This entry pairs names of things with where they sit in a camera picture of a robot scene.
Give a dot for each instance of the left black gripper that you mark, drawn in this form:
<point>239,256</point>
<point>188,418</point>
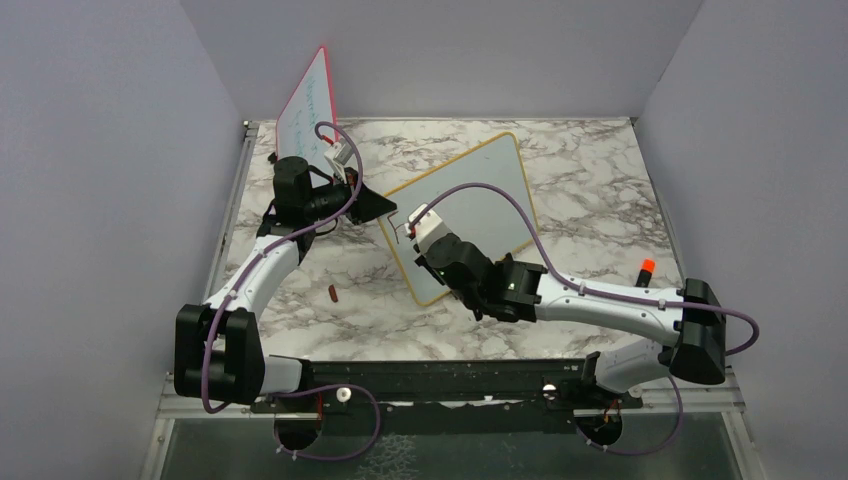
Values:
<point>369,205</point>

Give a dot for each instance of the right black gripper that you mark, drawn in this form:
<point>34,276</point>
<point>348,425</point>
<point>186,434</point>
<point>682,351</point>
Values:
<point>422,259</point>

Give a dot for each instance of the yellow framed whiteboard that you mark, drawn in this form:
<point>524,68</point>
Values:
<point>477,215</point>

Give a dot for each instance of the red marker cap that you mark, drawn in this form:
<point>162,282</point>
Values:
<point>333,293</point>

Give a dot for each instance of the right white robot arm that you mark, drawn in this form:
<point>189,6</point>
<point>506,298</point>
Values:
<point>682,333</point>

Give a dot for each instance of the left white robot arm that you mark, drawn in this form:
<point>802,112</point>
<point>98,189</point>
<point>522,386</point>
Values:
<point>218,352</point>

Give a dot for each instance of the pink framed whiteboard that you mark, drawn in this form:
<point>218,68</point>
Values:
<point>311,101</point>

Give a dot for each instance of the orange capped black marker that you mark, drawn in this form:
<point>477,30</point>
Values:
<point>645,274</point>

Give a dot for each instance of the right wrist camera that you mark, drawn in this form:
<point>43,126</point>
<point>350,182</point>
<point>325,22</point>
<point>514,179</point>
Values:
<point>424,227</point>

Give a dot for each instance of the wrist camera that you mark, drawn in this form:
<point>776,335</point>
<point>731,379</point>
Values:
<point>337,155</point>
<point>424,227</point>

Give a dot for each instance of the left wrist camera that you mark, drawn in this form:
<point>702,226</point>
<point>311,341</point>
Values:
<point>337,155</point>

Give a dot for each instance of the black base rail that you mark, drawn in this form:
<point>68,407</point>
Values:
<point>442,397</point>

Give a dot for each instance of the aluminium side rail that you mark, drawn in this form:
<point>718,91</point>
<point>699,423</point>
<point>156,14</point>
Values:
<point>163,427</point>

